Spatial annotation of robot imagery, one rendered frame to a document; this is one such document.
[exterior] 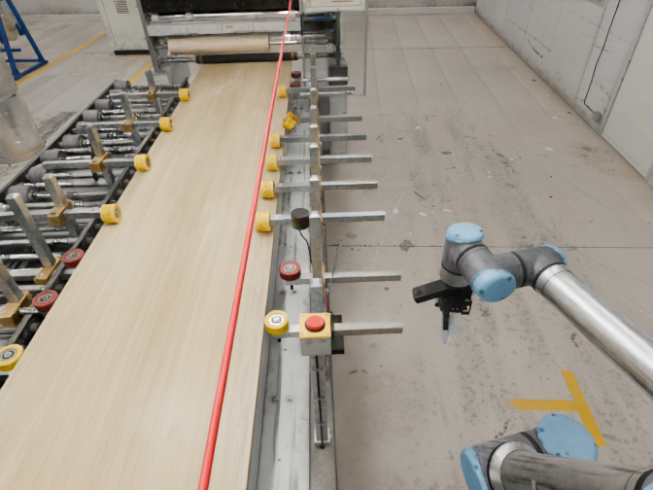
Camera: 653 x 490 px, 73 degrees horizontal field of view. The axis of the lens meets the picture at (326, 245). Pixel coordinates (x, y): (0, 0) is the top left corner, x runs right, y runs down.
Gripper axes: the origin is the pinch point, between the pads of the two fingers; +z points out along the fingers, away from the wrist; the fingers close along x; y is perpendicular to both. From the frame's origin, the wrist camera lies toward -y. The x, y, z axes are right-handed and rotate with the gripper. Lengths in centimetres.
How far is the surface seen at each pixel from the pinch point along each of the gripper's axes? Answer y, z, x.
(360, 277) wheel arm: -23.4, 8.2, 29.5
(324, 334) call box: -33, -28, -28
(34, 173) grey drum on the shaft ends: -198, 9, 109
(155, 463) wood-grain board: -74, 4, -43
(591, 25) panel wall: 223, 11, 422
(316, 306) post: -37.2, -8.1, -0.9
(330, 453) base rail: -32.3, 23.8, -29.3
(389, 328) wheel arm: -14.1, 8.0, 5.2
